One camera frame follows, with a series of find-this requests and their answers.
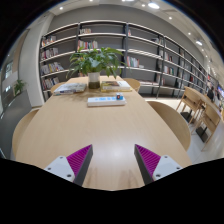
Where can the small green potted plant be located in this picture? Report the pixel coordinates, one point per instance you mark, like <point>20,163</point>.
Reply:
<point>19,86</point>

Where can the grey covered magazine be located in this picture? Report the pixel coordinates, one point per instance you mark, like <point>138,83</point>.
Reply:
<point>70,88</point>

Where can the yellow book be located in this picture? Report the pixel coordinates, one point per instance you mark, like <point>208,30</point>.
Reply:
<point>115,90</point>

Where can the person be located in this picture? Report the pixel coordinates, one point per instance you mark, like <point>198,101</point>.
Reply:
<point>210,94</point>

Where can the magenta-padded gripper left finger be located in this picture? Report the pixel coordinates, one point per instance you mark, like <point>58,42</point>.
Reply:
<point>61,166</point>

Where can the round ceiling lights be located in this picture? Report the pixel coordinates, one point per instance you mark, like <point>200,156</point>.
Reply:
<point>153,5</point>

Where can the green plant in white pot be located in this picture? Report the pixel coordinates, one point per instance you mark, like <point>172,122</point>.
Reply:
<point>93,63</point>

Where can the grey shelf unit with books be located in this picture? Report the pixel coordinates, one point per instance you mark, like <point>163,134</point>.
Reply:
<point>143,43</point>

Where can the white book with painting cover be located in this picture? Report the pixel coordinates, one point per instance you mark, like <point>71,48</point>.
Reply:
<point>115,84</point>

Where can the light wooden frame chair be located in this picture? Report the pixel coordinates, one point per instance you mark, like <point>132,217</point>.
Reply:
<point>190,100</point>
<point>210,121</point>

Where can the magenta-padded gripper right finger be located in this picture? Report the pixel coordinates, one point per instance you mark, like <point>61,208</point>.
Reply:
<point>165,165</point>

